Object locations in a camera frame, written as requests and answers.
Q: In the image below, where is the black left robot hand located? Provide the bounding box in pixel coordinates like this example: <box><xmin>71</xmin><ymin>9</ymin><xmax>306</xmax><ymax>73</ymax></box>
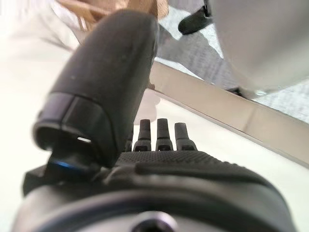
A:
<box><xmin>12</xmin><ymin>9</ymin><xmax>296</xmax><ymax>232</ymax></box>

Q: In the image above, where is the wooden laundry basket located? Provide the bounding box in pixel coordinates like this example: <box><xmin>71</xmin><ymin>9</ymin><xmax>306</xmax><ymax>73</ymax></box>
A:
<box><xmin>56</xmin><ymin>0</ymin><xmax>170</xmax><ymax>31</ymax></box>

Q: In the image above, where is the silver left robot leg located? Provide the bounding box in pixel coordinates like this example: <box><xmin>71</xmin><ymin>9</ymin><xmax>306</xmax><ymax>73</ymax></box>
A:
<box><xmin>209</xmin><ymin>0</ymin><xmax>309</xmax><ymax>100</ymax></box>

